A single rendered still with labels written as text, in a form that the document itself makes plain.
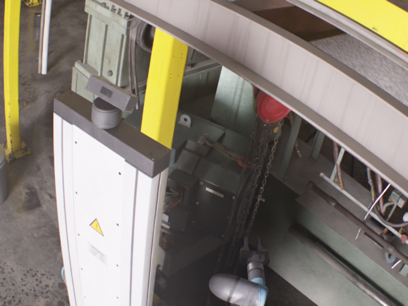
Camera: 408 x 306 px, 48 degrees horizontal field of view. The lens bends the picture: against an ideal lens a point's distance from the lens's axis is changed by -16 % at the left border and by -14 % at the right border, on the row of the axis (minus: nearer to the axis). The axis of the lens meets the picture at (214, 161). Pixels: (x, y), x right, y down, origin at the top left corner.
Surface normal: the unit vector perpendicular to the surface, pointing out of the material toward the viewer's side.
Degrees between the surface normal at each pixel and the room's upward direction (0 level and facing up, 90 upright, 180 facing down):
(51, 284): 0
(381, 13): 90
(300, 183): 0
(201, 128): 0
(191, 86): 90
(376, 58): 31
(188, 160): 45
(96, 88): 61
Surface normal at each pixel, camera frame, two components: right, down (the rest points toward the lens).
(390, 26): -0.71, 0.34
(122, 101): -0.41, 0.01
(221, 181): -0.19, -0.19
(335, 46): -0.22, -0.49
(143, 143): 0.17, -0.77
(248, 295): -0.04, -0.36
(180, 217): -0.43, 0.50
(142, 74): 0.69, 0.54
